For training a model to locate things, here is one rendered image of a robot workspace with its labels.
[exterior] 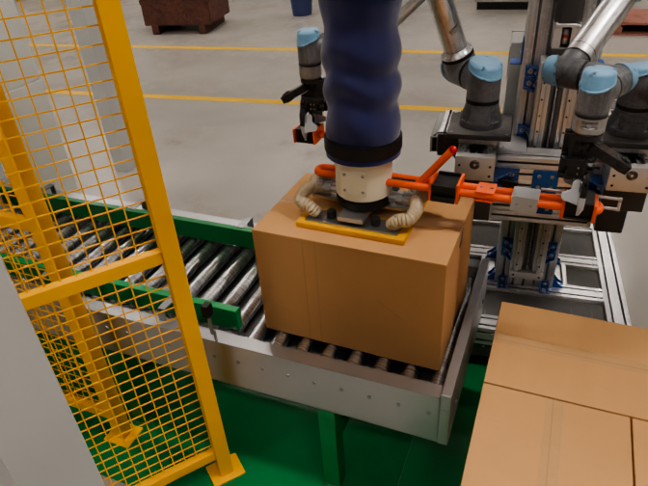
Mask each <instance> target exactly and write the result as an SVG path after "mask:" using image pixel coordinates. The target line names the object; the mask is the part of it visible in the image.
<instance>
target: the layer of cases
mask: <svg viewBox="0 0 648 486"><path fill-rule="evenodd" d="M460 486H648V329H645V328H639V327H635V326H630V325H625V324H619V323H614V322H609V321H604V320H599V319H594V318H588V317H583V316H578V315H573V314H568V313H563V312H558V311H552V310H543V309H537V308H533V307H528V306H522V305H517V304H512V303H506V302H501V305H500V309H499V317H498V322H497V326H496V330H495V334H494V338H493V343H492V347H491V352H490V356H489V361H488V364H487V369H486V373H485V378H484V383H483V387H482V391H481V395H480V399H479V404H478V408H477V412H476V417H475V421H474V426H473V430H472V437H471V442H470V446H469V451H468V455H467V460H466V464H465V469H464V472H463V476H462V481H461V485H460Z"/></svg>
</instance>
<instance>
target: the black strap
mask: <svg viewBox="0 0 648 486"><path fill-rule="evenodd" d="M401 148H402V131H401V129H400V134H399V137H398V138H397V139H396V140H395V141H394V142H392V143H390V144H387V145H384V146H381V147H376V148H355V147H349V146H345V145H341V144H337V143H335V142H333V141H331V140H329V139H327V136H326V132H325V133H324V149H325V150H326V152H327V153H328V154H330V155H331V156H333V157H334V158H336V159H339V160H343V161H348V162H374V161H379V160H383V159H386V158H389V157H392V156H393V155H395V154H397V153H398V152H399V151H400V150H401Z"/></svg>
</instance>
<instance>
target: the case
mask: <svg viewBox="0 0 648 486"><path fill-rule="evenodd" d="M310 177H311V174H304V175H303V176H302V177H301V179H300V180H299V181H298V182H297V183H296V184H295V185H294V186H293V187H292V188H291V189H290V190H289V191H288V192H287V193H286V194H285V195H284V196H283V197H282V198H281V199H280V200H279V201H278V203H277V204H276V205H275V206H274V207H273V208H272V209H271V210H270V211H269V212H268V213H267V214H266V215H265V216H264V217H263V218H262V219H261V220H260V221H259V222H258V223H257V224H256V225H255V226H254V228H253V229H252V233H253V239H254V245H255V252H256V264H257V271H258V276H259V283H260V289H261V296H262V302H263V308H264V314H265V321H266V327H267V328H269V329H273V330H277V331H281V332H285V333H289V334H293V335H296V336H300V337H304V338H311V339H315V340H319V341H323V342H327V343H331V344H334V345H338V346H342V347H346V348H350V349H354V350H357V351H361V352H365V353H368V354H372V355H376V356H380V357H384V358H388V359H392V360H396V361H400V362H403V363H407V364H411V365H418V366H422V367H426V368H430V369H434V370H438V371H439V370H440V368H441V365H442V362H443V359H444V356H445V354H446V350H447V347H448V344H449V341H450V338H451V335H452V332H453V329H454V326H455V323H456V321H457V318H458V315H459V312H460V309H461V307H462V304H463V301H464V298H465V295H466V289H467V278H468V269H469V259H470V249H471V240H472V229H473V211H474V198H467V197H461V198H460V200H459V203H458V204H455V202H454V204H451V203H444V202H432V201H428V202H427V204H426V206H425V208H424V209H423V212H422V214H421V216H420V218H419V220H418V221H417V222H416V223H415V224H414V225H413V229H412V231H411V233H410V235H409V237H408V239H407V240H406V242H405V244H404V246H400V245H394V244H390V243H384V242H379V241H373V240H368V239H362V238H357V237H352V236H346V235H341V234H335V233H330V232H325V231H320V230H314V229H304V228H299V227H296V221H297V220H298V219H299V218H300V217H301V215H302V214H303V213H304V212H305V211H304V210H302V209H301V208H298V206H297V205H296V204H295V201H294V197H295V194H296V192H297V190H298V189H299V188H300V187H301V186H302V185H303V184H305V182H308V181H310Z"/></svg>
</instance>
